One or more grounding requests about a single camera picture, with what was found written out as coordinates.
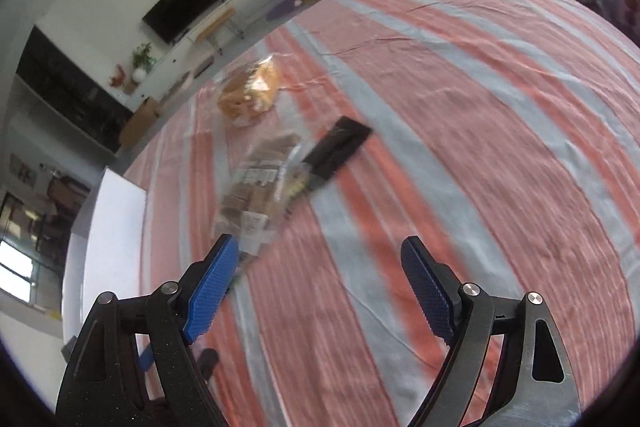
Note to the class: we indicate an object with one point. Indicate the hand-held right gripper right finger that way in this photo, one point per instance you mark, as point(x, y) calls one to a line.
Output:
point(432, 292)

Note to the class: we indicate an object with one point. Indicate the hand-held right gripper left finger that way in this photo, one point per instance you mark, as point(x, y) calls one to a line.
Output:
point(210, 287)

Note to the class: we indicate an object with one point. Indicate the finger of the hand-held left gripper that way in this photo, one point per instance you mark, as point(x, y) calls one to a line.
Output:
point(146, 360)
point(208, 359)

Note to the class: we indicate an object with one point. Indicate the white storage box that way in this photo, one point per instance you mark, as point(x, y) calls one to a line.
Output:
point(107, 247)

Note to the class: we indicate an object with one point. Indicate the clear bag of biscuits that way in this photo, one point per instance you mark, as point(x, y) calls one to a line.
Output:
point(260, 187)

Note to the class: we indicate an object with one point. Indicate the long black snack packet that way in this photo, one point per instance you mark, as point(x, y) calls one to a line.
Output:
point(335, 147)

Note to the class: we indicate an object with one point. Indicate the cardboard box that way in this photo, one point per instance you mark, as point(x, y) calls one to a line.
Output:
point(140, 122)

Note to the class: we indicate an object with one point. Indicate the bagged bread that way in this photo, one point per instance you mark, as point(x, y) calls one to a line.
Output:
point(250, 92)

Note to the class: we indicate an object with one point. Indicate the red decoration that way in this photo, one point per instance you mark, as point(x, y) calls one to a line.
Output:
point(117, 77)

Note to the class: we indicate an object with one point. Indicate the black cabinet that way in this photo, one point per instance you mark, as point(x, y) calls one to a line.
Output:
point(70, 97)

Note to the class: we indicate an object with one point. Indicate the plant in white vase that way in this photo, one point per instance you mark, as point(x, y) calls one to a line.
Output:
point(142, 59)

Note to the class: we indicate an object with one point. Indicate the wooden stool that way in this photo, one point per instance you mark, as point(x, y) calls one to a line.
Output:
point(217, 24)

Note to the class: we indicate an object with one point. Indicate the white television cabinet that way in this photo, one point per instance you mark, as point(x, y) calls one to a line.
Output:
point(235, 14)

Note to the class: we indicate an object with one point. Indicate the black television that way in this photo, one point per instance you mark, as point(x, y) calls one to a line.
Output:
point(182, 4)

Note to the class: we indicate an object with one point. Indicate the purple round mat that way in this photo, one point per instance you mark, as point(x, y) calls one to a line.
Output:
point(285, 7)

